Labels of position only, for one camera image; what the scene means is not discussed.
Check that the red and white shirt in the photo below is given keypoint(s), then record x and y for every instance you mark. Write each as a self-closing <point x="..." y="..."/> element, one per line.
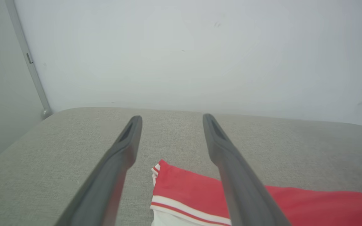
<point x="187" y="191"/>

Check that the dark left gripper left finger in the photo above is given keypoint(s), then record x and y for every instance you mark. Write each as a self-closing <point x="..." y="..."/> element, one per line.
<point x="112" y="179"/>

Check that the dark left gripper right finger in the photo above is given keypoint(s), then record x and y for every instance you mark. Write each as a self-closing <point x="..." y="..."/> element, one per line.
<point x="240" y="188"/>

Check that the grey metal wall pipe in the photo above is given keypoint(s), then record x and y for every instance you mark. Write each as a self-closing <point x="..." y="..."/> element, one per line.
<point x="31" y="72"/>

